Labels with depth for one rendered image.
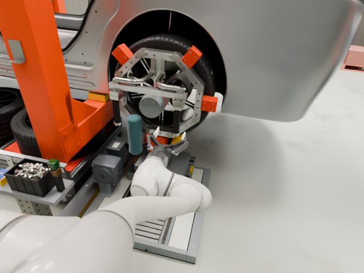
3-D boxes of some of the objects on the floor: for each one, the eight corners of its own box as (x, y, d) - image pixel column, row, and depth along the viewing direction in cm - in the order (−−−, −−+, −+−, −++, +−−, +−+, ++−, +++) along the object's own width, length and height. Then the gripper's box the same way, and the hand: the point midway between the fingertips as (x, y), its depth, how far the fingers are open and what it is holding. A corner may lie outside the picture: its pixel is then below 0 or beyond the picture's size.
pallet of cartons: (351, 63, 636) (359, 45, 610) (372, 73, 555) (383, 53, 529) (302, 58, 641) (308, 40, 616) (316, 67, 560) (324, 48, 534)
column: (57, 226, 156) (40, 181, 133) (46, 239, 148) (27, 194, 125) (44, 223, 158) (25, 178, 135) (32, 235, 150) (11, 190, 127)
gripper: (130, 159, 98) (147, 134, 116) (187, 171, 95) (195, 142, 113) (129, 145, 94) (147, 121, 112) (188, 156, 91) (197, 129, 109)
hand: (170, 132), depth 111 cm, fingers open, 12 cm apart
